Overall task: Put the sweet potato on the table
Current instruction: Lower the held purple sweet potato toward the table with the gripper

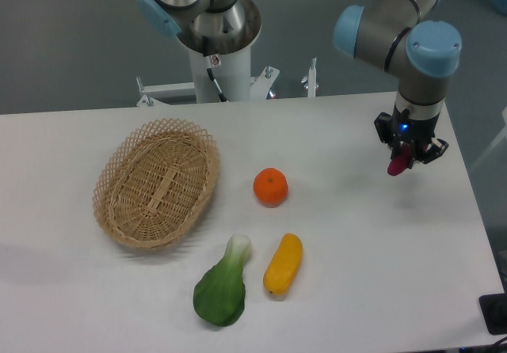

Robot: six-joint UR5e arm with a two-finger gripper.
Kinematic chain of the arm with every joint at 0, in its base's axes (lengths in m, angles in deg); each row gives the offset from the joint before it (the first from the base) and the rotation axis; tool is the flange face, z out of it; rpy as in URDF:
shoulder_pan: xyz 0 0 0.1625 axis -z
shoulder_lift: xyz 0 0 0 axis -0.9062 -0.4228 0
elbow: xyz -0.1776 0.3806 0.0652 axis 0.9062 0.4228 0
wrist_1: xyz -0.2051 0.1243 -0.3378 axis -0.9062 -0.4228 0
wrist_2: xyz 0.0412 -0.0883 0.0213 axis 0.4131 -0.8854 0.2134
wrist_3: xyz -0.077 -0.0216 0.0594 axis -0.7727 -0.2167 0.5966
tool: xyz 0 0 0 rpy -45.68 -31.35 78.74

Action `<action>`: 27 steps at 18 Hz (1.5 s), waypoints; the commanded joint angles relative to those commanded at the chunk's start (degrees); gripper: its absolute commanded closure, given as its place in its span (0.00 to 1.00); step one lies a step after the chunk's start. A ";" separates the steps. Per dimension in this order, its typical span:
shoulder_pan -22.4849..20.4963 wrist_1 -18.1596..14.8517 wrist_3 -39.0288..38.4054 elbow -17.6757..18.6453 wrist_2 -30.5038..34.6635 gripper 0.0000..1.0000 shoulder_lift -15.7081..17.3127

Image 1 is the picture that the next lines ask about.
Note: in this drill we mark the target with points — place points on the purple sweet potato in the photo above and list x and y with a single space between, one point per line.
400 162

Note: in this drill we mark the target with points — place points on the white metal base frame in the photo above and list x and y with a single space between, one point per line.
261 87

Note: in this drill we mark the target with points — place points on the woven wicker basket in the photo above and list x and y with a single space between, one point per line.
157 184

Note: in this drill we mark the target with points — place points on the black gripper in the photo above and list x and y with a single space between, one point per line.
398 127

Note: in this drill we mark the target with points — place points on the yellow mango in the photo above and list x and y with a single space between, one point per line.
284 266

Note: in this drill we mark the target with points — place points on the black device at table edge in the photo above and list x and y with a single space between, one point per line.
493 307

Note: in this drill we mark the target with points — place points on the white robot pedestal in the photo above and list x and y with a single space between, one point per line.
219 44

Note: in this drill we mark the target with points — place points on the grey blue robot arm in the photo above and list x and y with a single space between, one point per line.
393 35

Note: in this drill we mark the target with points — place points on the green bok choy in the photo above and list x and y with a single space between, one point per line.
219 297

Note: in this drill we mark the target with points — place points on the orange fruit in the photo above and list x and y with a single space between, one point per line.
270 187

